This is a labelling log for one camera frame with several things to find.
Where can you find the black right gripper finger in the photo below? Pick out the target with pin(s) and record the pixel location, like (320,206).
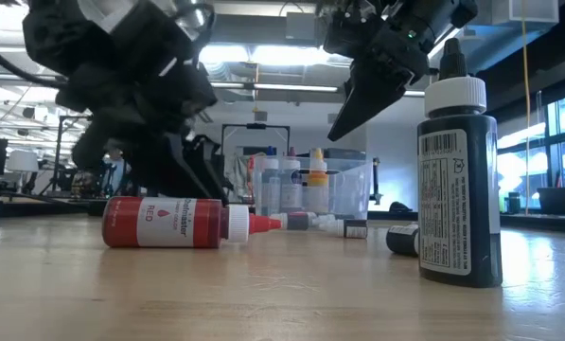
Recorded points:
(367,95)

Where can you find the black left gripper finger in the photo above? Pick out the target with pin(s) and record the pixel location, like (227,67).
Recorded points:
(211,166)
(182,166)

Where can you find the large red food coloring bottle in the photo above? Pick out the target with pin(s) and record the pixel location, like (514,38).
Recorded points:
(168,222)

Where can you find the small maroon food coloring bottle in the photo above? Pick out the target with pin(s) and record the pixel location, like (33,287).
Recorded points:
(298,221)

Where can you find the large black food coloring bottle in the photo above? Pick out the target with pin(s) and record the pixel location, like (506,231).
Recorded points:
(452,199)

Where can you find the small black food coloring bottle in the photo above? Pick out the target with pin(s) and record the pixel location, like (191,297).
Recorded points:
(400,239)

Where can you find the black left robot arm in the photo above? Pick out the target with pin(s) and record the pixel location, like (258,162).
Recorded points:
(50,28)

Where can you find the person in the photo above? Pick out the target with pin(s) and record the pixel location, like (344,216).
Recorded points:
(116,163)

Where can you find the clear plastic container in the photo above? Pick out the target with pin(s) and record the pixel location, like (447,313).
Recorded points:
(348,189)

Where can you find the white shade table lamp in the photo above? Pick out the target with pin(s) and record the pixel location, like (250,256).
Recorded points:
(22,161)

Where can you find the dark cup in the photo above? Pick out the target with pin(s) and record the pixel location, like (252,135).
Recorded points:
(513,202)

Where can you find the black bin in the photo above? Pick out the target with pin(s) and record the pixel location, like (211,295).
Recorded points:
(561,201)

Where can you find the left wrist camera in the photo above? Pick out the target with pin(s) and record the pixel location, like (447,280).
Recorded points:
(187,19)

